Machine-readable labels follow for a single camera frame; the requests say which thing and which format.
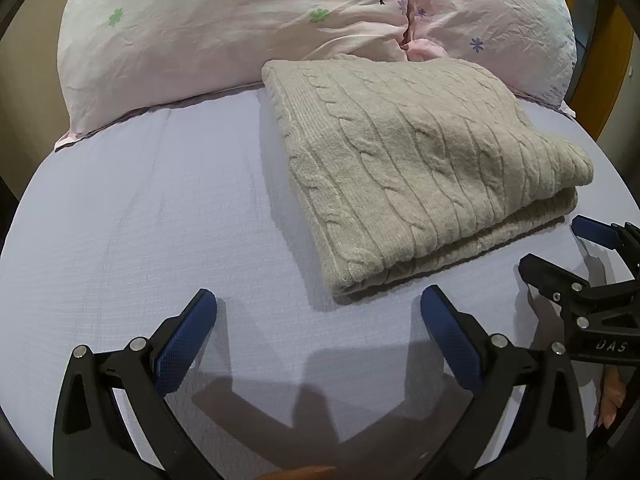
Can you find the lavender bed sheet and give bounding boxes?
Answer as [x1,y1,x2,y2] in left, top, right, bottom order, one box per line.
[0,84,640,480]

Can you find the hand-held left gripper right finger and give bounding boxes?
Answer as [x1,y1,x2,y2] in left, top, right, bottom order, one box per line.
[420,285,601,480]

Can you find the pink floral pillow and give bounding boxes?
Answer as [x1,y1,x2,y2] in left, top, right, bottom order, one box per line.
[407,0,577,111]
[56,0,417,137]

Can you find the beige cable-knit sweater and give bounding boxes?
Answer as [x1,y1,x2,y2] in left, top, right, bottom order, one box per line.
[261,53,595,306]

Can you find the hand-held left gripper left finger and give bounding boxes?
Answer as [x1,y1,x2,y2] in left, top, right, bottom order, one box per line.
[52,288,237,480]

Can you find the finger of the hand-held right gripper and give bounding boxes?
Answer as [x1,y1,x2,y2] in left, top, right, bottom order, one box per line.
[571,214,640,262]
[518,254,640,333]

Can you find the person's right hand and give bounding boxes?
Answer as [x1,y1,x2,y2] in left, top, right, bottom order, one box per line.
[599,367,627,428]

